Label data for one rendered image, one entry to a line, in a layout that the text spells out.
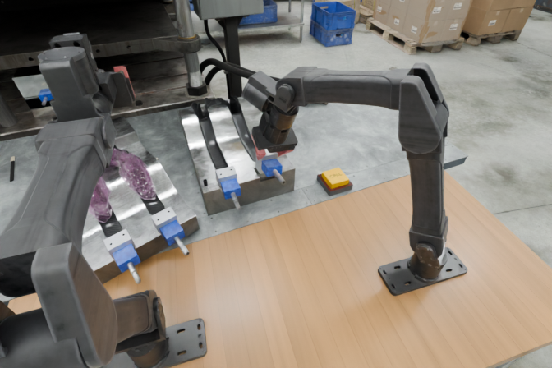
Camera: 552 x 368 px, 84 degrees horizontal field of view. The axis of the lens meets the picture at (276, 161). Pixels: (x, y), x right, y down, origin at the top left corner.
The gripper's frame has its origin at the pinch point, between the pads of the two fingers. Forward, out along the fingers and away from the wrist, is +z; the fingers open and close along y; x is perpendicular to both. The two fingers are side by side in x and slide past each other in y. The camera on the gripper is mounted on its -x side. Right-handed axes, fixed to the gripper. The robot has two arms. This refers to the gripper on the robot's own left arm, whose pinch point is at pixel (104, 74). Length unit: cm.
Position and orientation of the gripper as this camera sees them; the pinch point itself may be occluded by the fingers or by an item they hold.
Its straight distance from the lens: 72.5
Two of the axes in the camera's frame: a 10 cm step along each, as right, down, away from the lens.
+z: -2.8, -5.9, 7.6
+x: 0.1, 7.9, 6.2
